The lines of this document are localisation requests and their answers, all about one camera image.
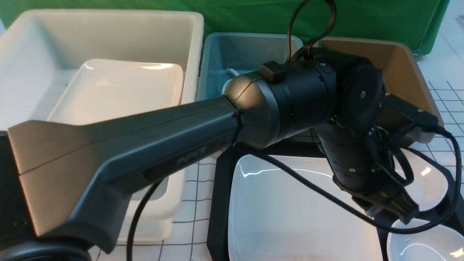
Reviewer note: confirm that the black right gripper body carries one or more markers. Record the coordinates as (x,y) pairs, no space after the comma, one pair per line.
(371,169)

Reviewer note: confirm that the white small dish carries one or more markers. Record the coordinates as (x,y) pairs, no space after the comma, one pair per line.
(437,244)
(429,186)

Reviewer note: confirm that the large white square plate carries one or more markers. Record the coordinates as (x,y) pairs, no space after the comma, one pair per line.
(273,217)

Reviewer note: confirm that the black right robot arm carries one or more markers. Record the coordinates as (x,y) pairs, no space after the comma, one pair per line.
(257,110)

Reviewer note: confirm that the brown plastic bin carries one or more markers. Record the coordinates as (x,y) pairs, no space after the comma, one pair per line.
(406,72)

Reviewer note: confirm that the black serving tray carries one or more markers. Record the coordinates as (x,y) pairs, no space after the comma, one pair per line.
(309,162)

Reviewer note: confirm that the green cloth backdrop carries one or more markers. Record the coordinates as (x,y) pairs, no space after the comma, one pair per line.
(415,23)

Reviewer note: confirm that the teal plastic bin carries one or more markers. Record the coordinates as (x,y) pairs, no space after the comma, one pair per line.
(243,52)

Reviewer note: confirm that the stack of white square plates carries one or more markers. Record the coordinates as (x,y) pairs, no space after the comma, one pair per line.
(104,89)

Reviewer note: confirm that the large white plastic bin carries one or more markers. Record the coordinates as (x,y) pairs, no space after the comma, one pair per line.
(170,40)

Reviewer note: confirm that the white spoon upright handle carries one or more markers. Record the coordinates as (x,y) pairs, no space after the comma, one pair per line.
(232,72)

